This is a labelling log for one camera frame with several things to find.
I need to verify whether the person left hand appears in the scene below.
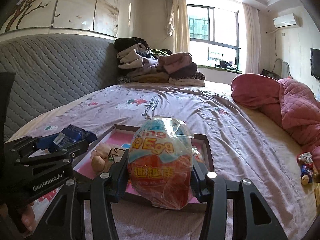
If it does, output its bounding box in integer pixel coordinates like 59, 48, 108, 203
21, 202, 36, 232

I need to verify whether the pile of folded clothes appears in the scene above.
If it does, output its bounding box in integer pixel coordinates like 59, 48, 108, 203
114, 37, 206, 87

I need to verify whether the beige left curtain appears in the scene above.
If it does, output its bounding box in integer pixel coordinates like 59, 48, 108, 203
164, 0, 190, 53

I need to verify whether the white wall air conditioner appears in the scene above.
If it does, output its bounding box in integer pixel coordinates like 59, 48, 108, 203
273, 14, 300, 29

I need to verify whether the grey quilted headboard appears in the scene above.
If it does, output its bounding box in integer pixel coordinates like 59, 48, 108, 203
1, 34, 119, 140

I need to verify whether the blue cookie packet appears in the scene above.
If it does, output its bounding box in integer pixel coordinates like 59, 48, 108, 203
48, 125, 97, 152

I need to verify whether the beige right curtain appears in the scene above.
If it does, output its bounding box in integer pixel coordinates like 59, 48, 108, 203
242, 3, 261, 74

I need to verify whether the black flat television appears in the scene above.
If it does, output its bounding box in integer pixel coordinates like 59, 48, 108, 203
310, 48, 320, 80

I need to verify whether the painted wall panel mural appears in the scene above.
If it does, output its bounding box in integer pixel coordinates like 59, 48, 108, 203
1, 0, 119, 37

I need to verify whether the window with dark frame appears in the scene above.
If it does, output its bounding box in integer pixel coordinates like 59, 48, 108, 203
187, 4, 241, 72

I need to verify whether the pink strawberry bed sheet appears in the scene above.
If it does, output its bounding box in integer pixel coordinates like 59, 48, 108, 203
11, 82, 316, 239

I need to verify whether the beige drawstring pouch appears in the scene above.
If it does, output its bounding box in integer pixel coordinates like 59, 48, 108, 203
91, 143, 125, 174

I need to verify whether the beige curtain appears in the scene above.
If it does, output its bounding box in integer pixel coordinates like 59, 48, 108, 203
164, 0, 190, 53
242, 3, 261, 74

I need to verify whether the red quilted blanket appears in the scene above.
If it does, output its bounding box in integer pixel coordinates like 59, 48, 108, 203
231, 74, 319, 169

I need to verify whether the yellow snack packet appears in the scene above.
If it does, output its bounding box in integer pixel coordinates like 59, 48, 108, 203
314, 183, 320, 207

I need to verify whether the toy egg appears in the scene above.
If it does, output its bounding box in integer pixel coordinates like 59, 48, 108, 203
127, 116, 194, 210
192, 148, 204, 163

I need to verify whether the small clown doll toy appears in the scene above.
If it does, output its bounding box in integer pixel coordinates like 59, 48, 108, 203
296, 152, 319, 186

